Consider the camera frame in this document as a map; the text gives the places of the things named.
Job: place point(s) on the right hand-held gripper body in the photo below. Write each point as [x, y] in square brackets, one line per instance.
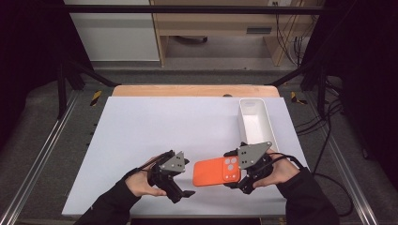
[253, 159]

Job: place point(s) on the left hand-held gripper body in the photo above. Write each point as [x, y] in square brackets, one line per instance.
[167, 178]

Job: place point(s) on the orange phone case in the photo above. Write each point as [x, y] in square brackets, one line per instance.
[208, 173]

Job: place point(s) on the white plastic bin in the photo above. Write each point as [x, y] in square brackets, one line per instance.
[258, 125]

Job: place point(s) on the person's left hand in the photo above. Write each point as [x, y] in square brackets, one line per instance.
[140, 182]

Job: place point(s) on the person's right hand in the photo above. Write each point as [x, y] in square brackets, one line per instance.
[281, 172]

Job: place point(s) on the yellow black tape strip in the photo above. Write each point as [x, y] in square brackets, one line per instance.
[294, 98]
[95, 98]

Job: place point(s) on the black metal stand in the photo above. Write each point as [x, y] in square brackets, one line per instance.
[62, 90]
[320, 90]

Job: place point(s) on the grey desk label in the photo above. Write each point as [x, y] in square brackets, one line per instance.
[258, 30]

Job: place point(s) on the light wooden desk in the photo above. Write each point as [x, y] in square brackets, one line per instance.
[212, 22]

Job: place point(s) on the black curtain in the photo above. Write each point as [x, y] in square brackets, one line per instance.
[28, 56]
[366, 78]

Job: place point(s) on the white cabinet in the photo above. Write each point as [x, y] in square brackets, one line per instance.
[115, 34]

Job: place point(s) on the aluminium rail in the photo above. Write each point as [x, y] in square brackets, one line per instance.
[40, 156]
[347, 168]

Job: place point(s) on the black horizontal frame bar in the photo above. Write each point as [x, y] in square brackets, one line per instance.
[187, 9]

